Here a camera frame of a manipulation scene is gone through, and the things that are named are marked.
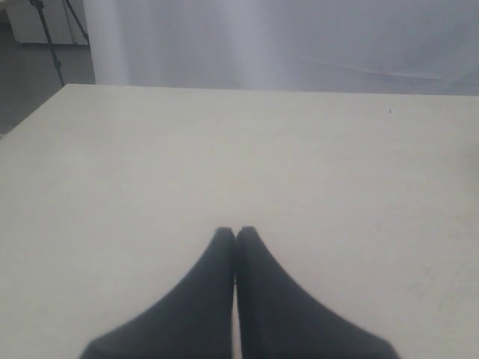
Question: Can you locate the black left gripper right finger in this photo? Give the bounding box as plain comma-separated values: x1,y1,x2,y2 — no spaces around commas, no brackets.
236,227,399,358

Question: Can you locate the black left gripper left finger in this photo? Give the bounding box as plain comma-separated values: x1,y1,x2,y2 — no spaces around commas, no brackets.
82,227,235,358

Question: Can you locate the black tripod stand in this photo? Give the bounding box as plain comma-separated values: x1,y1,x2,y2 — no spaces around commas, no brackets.
29,0,90,87

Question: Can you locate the white backdrop cloth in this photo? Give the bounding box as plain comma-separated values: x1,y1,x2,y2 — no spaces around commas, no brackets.
84,1,478,95

